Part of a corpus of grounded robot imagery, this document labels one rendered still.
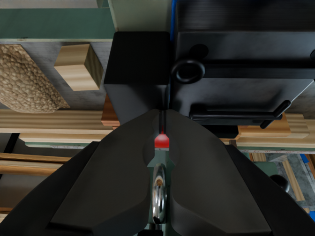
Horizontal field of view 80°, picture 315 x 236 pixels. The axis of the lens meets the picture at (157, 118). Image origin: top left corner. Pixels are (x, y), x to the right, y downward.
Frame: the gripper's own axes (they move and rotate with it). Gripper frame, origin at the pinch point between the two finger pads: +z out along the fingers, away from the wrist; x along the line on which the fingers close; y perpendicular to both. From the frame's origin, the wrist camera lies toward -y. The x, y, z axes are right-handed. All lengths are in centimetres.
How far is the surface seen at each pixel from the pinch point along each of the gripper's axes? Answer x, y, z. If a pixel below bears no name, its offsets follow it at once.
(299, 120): 23.6, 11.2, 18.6
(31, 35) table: -15.3, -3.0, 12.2
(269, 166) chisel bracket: 14.2, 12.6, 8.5
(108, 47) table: -6.6, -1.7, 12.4
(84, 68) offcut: -8.7, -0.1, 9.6
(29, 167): -138, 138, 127
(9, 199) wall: -177, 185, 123
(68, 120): -17.1, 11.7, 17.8
